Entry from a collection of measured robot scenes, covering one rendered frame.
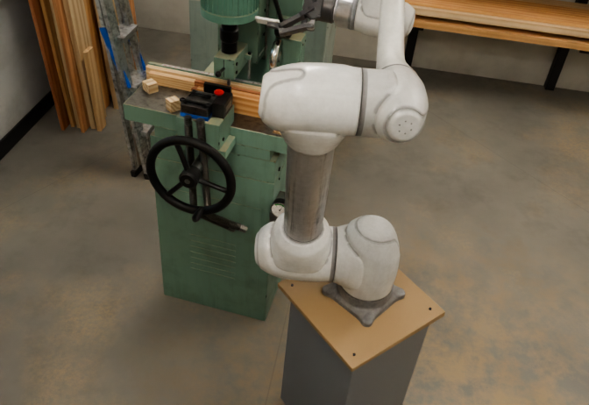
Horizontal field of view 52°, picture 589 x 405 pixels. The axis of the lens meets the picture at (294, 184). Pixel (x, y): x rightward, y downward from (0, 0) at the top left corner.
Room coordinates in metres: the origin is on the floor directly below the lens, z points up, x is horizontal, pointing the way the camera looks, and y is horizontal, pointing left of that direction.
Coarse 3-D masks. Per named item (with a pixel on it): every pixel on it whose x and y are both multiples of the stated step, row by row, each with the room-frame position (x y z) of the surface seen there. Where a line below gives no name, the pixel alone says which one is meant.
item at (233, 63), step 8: (240, 48) 1.79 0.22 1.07; (216, 56) 1.72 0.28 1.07; (224, 56) 1.73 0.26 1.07; (232, 56) 1.73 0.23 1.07; (240, 56) 1.77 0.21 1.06; (216, 64) 1.72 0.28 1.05; (224, 64) 1.71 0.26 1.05; (232, 64) 1.71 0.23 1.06; (240, 64) 1.77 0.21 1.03; (224, 72) 1.71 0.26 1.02; (232, 72) 1.71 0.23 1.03
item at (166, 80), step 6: (150, 72) 1.82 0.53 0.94; (156, 72) 1.82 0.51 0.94; (156, 78) 1.80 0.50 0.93; (162, 78) 1.80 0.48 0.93; (168, 78) 1.79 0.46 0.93; (174, 78) 1.79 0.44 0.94; (180, 78) 1.79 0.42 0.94; (186, 78) 1.80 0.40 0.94; (162, 84) 1.80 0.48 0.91; (168, 84) 1.79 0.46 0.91; (174, 84) 1.79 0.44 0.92; (180, 84) 1.79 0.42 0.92; (186, 84) 1.78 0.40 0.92; (192, 84) 1.78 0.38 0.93; (186, 90) 1.78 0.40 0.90
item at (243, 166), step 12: (168, 156) 1.63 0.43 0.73; (228, 156) 1.59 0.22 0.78; (240, 156) 1.58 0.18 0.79; (276, 156) 1.59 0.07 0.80; (216, 168) 1.60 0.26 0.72; (240, 168) 1.58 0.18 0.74; (252, 168) 1.57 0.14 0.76; (264, 168) 1.56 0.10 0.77; (276, 168) 1.57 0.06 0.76; (264, 180) 1.56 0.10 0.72
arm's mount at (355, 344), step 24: (288, 288) 1.19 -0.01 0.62; (312, 288) 1.20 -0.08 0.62; (408, 288) 1.23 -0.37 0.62; (312, 312) 1.11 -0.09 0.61; (336, 312) 1.12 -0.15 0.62; (384, 312) 1.13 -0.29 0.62; (408, 312) 1.14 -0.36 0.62; (432, 312) 1.15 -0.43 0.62; (336, 336) 1.04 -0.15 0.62; (360, 336) 1.05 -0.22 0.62; (384, 336) 1.05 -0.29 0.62; (408, 336) 1.07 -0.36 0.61; (360, 360) 0.97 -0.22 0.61
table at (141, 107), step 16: (144, 96) 1.72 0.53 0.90; (160, 96) 1.73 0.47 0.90; (128, 112) 1.66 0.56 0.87; (144, 112) 1.65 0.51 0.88; (160, 112) 1.63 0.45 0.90; (176, 112) 1.64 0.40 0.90; (176, 128) 1.62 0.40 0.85; (240, 128) 1.58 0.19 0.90; (256, 128) 1.59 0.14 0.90; (224, 144) 1.53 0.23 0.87; (240, 144) 1.58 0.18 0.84; (256, 144) 1.57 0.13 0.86; (272, 144) 1.56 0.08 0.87
